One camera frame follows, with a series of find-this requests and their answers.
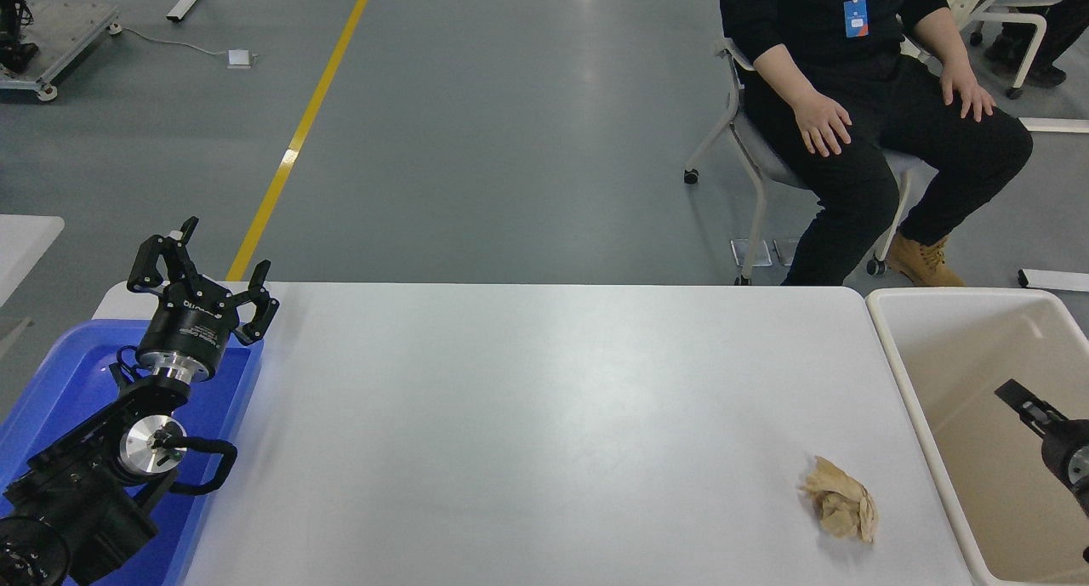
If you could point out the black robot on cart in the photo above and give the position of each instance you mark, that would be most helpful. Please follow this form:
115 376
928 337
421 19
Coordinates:
15 25

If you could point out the seated person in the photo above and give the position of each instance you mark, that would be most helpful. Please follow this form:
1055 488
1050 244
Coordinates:
851 169

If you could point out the grey wheeled platform cart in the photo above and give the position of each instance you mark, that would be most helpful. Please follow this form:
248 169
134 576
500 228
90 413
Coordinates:
68 33

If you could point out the white table foot bar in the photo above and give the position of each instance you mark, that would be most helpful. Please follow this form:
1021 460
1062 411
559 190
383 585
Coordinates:
1055 280
1059 125

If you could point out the person's left forearm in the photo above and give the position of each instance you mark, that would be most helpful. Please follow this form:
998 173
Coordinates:
943 37

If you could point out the tan paper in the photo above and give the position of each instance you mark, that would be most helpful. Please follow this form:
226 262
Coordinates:
838 505

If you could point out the grey chair with white frame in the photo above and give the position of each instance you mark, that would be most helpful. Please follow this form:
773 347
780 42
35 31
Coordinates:
770 165

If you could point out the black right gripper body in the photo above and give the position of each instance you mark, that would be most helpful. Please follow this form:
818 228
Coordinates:
1063 441

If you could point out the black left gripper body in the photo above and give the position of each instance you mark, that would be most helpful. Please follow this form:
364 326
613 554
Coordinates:
187 331

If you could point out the large pale bin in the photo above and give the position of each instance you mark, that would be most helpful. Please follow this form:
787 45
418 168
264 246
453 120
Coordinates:
961 365

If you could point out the white power adapter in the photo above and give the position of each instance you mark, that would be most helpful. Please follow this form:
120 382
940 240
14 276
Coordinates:
239 57

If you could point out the floor socket plate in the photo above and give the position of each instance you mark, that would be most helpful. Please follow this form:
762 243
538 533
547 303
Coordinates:
753 253
784 252

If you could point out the blue plastic tray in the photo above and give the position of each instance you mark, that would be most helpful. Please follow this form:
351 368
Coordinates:
51 382

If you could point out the person in dark trousers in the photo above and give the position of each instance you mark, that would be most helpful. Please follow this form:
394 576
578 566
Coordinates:
1063 33

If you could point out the person's right hand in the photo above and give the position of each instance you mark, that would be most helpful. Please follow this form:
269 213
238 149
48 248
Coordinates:
821 122

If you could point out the person's left hand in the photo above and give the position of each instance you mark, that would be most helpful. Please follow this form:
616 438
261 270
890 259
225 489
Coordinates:
966 88

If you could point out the person's right forearm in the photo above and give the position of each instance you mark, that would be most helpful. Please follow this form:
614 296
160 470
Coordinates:
783 71

